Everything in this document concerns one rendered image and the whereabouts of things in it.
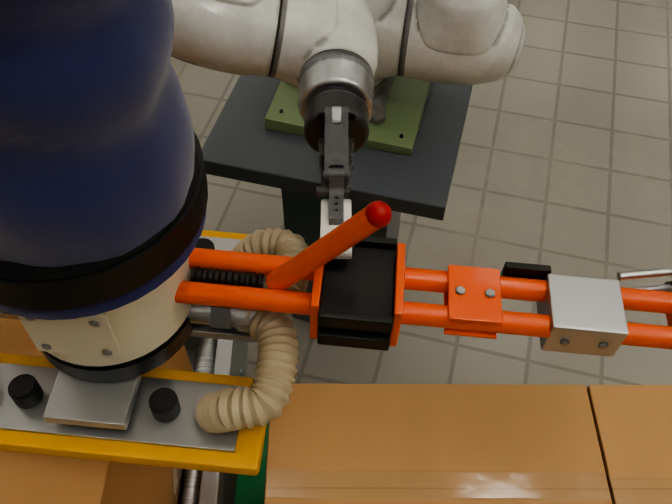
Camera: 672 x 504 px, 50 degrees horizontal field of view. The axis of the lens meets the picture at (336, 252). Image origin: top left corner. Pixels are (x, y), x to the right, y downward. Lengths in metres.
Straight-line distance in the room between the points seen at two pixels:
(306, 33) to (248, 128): 0.64
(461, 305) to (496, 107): 2.08
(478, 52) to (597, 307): 0.73
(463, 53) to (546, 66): 1.62
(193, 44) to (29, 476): 0.54
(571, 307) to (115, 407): 0.44
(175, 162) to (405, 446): 0.89
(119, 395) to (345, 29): 0.49
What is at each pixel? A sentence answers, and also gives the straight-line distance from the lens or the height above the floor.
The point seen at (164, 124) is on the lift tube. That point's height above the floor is 1.42.
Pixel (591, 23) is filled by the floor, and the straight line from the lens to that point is 3.22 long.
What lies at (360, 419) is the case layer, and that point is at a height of 0.54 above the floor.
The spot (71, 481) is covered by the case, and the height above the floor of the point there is 0.95.
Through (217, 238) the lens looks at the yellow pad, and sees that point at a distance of 0.86.
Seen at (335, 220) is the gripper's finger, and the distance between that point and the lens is 0.68.
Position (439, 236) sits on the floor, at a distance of 2.27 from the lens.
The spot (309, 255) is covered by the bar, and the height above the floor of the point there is 1.26.
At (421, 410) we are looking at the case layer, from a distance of 1.36.
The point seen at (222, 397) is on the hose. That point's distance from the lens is 0.70.
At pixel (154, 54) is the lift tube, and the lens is 0.49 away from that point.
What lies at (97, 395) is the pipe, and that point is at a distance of 0.75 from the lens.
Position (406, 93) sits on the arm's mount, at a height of 0.78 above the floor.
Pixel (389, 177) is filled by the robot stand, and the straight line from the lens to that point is 1.40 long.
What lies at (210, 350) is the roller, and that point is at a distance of 1.42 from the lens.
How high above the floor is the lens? 1.78
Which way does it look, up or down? 53 degrees down
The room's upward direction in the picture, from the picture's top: straight up
